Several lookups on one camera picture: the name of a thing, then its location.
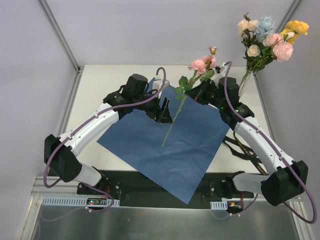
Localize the front aluminium rail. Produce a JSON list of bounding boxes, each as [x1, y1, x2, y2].
[[31, 174, 301, 201]]

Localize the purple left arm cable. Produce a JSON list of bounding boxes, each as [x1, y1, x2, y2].
[[43, 67, 167, 201]]

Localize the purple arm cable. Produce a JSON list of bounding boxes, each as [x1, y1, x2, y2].
[[43, 67, 167, 201], [222, 61, 318, 223]]

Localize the white cable duct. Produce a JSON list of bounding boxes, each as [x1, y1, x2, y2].
[[42, 196, 120, 208], [210, 200, 228, 211]]

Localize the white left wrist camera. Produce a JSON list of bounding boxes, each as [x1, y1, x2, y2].
[[152, 79, 170, 93]]

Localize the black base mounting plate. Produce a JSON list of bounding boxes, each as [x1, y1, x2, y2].
[[74, 168, 258, 208]]

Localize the left aluminium frame post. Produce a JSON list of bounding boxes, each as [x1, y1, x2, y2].
[[37, 0, 81, 74]]

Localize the left white cable duct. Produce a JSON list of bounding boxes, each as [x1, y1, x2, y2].
[[42, 196, 120, 208]]

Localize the blue flower bunch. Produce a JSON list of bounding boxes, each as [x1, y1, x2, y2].
[[255, 15, 276, 42]]

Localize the left aluminium table rail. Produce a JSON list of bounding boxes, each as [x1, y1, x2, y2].
[[56, 66, 85, 136]]

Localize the pink rose stem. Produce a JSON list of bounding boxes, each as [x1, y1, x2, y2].
[[246, 32, 296, 73], [160, 45, 218, 148]]

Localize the blue wrapping paper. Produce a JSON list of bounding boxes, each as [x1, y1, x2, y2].
[[97, 86, 230, 204]]

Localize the aluminium frame post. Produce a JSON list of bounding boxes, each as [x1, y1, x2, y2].
[[252, 0, 305, 75], [37, 0, 81, 74]]

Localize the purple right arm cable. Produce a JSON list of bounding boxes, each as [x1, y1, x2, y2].
[[222, 61, 318, 223]]

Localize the right white cable duct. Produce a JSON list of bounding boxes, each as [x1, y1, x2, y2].
[[210, 200, 228, 211]]

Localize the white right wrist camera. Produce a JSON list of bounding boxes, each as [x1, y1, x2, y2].
[[214, 62, 228, 78]]

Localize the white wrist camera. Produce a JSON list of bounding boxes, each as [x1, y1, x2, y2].
[[152, 79, 170, 93], [214, 62, 228, 78]]

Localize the yellow flower bunch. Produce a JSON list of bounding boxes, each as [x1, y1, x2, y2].
[[280, 20, 310, 45]]

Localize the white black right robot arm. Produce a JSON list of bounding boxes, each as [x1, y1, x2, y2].
[[185, 77, 309, 206]]

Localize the black ribbon gold lettering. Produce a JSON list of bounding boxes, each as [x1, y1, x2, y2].
[[222, 131, 268, 176]]

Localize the right aluminium frame post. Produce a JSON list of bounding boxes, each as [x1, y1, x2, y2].
[[252, 0, 305, 75]]

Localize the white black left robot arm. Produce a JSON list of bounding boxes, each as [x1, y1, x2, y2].
[[44, 74, 173, 195]]

